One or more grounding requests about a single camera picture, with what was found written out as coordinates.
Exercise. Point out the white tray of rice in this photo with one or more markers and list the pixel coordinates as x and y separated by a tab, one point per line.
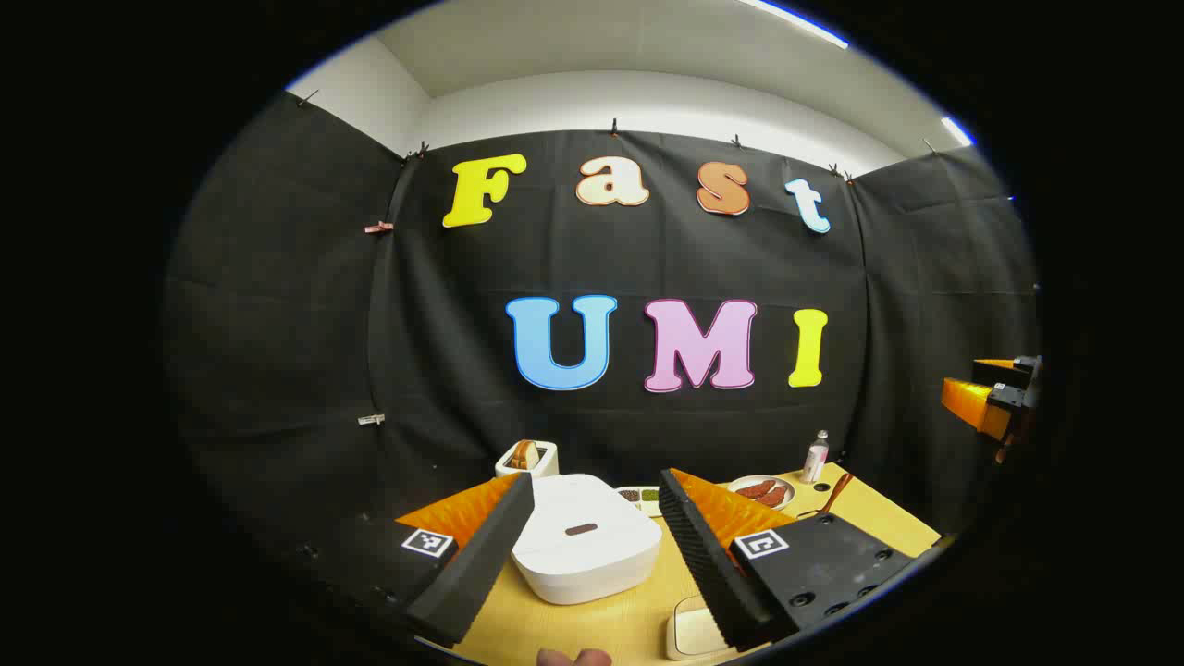
692	634

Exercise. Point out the white rice cooker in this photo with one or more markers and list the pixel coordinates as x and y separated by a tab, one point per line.
592	564

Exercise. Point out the white toaster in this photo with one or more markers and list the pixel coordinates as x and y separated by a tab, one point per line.
546	458

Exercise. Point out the clear bottle pink label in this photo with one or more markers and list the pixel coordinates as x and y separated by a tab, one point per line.
815	462

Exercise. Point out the white round plate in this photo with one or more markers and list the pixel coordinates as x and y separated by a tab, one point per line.
735	481

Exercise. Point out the white divided bean dish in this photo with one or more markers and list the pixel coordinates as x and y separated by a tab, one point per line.
638	499

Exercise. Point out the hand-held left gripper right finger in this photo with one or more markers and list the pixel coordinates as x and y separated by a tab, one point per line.
708	555

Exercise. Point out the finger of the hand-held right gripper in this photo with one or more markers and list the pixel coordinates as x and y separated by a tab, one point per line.
967	400
1004	374

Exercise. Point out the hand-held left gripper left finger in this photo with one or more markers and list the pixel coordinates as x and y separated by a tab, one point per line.
476	564

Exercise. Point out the red meat piece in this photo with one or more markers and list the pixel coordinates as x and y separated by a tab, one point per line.
754	489
773	498

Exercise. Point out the bread slice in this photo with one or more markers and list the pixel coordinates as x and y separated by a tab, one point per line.
524	455

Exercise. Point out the black backdrop cloth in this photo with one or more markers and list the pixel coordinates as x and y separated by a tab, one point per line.
277	324

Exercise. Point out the brown wooden spoon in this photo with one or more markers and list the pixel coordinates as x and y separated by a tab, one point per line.
837	490

